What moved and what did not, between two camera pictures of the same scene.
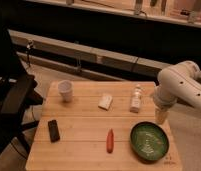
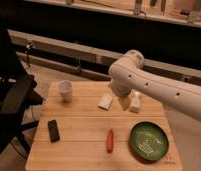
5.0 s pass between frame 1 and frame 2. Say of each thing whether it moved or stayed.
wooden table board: stayed
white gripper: moved
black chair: stayed
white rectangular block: stayed
